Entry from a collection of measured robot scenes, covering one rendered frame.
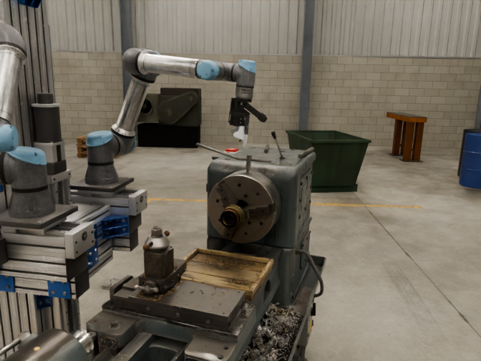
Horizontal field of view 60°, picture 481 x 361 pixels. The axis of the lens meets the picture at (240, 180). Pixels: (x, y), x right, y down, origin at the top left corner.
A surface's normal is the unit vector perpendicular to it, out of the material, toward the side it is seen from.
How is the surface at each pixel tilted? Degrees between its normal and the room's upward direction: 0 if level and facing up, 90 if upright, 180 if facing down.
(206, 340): 0
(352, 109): 90
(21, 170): 90
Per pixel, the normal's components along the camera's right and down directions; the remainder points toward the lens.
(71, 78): -0.04, 0.22
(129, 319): 0.02, -0.97
